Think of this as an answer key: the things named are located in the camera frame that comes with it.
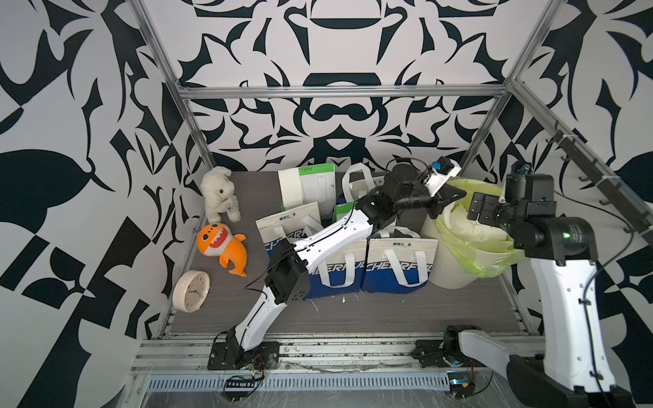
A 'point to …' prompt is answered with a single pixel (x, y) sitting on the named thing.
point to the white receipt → (292, 187)
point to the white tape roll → (190, 290)
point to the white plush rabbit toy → (218, 191)
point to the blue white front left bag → (343, 274)
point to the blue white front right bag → (398, 265)
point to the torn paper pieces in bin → (474, 229)
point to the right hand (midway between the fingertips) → (496, 202)
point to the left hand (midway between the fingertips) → (464, 186)
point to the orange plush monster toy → (216, 240)
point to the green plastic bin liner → (486, 259)
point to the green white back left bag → (318, 185)
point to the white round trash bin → (447, 271)
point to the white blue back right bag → (352, 191)
